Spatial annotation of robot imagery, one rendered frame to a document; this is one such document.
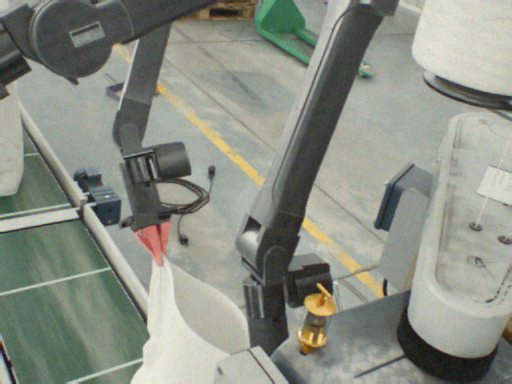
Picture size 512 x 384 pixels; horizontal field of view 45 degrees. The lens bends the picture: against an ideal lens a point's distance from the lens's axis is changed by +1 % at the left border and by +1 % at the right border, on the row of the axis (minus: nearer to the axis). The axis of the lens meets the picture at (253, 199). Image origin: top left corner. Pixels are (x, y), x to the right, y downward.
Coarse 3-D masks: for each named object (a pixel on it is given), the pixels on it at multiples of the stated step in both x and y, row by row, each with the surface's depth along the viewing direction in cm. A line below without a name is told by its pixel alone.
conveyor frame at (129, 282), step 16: (96, 224) 222; (96, 240) 225; (112, 240) 215; (112, 256) 213; (128, 272) 202; (128, 288) 204; (144, 304) 194; (144, 320) 196; (0, 336) 177; (0, 368) 162
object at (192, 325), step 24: (168, 264) 110; (168, 288) 110; (192, 288) 109; (168, 312) 110; (192, 312) 111; (216, 312) 108; (240, 312) 102; (168, 336) 108; (192, 336) 97; (216, 336) 110; (240, 336) 103; (144, 360) 119; (168, 360) 108; (192, 360) 99; (216, 360) 95
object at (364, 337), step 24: (408, 288) 66; (360, 312) 61; (384, 312) 62; (336, 336) 58; (360, 336) 58; (384, 336) 59; (288, 360) 57; (312, 360) 56; (336, 360) 56; (360, 360) 56; (384, 360) 56; (408, 360) 57; (504, 360) 59
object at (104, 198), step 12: (84, 168) 259; (96, 168) 254; (84, 180) 254; (96, 180) 252; (84, 192) 251; (96, 192) 244; (108, 192) 246; (96, 204) 239; (108, 204) 241; (120, 204) 244; (108, 216) 244; (120, 216) 247
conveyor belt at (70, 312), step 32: (64, 224) 226; (0, 256) 205; (32, 256) 208; (64, 256) 210; (96, 256) 213; (0, 288) 192; (32, 288) 195; (64, 288) 197; (96, 288) 199; (0, 320) 181; (32, 320) 183; (64, 320) 185; (96, 320) 187; (128, 320) 189; (32, 352) 173; (64, 352) 175; (96, 352) 177; (128, 352) 178
